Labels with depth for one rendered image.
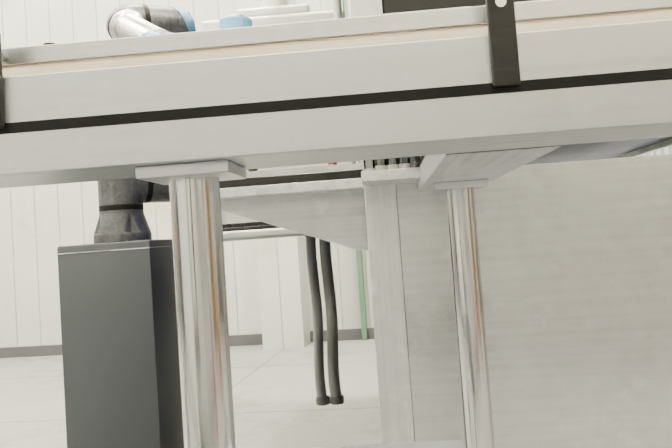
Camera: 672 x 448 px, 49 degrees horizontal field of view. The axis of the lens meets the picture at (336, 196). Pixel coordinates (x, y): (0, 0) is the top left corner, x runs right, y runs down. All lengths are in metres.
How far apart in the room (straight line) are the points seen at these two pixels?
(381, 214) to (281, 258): 3.85
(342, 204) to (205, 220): 0.89
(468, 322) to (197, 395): 0.65
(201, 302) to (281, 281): 4.60
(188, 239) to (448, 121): 0.27
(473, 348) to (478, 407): 0.10
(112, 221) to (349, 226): 0.70
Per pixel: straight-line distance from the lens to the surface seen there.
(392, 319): 1.49
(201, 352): 0.73
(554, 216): 1.52
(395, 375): 1.51
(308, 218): 1.59
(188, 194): 0.73
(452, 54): 0.68
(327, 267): 2.61
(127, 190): 2.02
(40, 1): 6.57
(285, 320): 5.34
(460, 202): 1.27
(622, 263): 1.56
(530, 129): 0.68
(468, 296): 1.28
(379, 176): 1.35
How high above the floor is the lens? 0.76
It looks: 3 degrees up
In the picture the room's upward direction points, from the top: 4 degrees counter-clockwise
